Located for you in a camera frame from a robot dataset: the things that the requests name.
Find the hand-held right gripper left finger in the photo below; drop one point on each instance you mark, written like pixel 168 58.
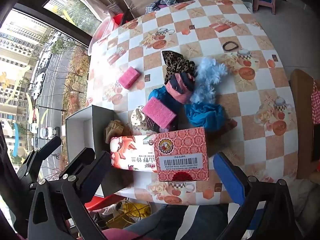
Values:
pixel 100 170

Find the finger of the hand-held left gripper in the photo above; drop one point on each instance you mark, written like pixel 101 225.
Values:
pixel 42 152
pixel 80 158

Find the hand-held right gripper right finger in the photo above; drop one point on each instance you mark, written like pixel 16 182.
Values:
pixel 230 177

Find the white polka dot scrunchie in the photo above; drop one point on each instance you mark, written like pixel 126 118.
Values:
pixel 137 117

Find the large pink sponge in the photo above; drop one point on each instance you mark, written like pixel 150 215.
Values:
pixel 158 112

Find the blue shoe cover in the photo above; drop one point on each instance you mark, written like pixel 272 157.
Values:
pixel 157 93
pixel 205 115

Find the red plastic stool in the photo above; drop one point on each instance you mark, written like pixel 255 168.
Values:
pixel 100 202

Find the floral tissue packet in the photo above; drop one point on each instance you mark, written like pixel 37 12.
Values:
pixel 130 150

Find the tan scrunchie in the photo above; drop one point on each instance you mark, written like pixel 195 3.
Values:
pixel 113 130

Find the grey open box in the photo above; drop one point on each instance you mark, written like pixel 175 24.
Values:
pixel 100 120

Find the person's striped trousers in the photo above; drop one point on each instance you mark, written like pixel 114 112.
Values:
pixel 187 220

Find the red patterned cardboard box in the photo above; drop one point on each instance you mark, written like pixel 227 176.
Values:
pixel 180 140

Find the person's pink clothing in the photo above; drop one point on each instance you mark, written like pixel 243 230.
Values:
pixel 115 234

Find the small pink sponge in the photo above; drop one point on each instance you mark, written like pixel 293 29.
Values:
pixel 128 78

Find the large glass window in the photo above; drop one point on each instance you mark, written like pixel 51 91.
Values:
pixel 25 55

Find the light blue fluffy cloth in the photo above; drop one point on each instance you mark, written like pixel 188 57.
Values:
pixel 208 80

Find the wooden chair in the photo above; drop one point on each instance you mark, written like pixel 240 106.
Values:
pixel 300 105

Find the pink and navy sock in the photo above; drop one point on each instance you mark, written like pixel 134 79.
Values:
pixel 180 86

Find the red gingham cloth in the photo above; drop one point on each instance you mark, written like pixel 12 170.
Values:
pixel 316 102

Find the leopard print scrunchie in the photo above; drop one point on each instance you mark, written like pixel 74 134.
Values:
pixel 175 60

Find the black hair band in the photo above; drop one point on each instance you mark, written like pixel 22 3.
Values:
pixel 223 46

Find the clear plastic basin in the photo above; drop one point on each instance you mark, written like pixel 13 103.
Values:
pixel 105 27

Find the red plastic basin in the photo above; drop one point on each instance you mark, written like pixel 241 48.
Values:
pixel 117 20

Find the checkered printed tablecloth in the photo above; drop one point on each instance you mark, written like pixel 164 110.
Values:
pixel 200 30

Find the plaid cloth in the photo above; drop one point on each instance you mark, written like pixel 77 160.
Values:
pixel 165 0

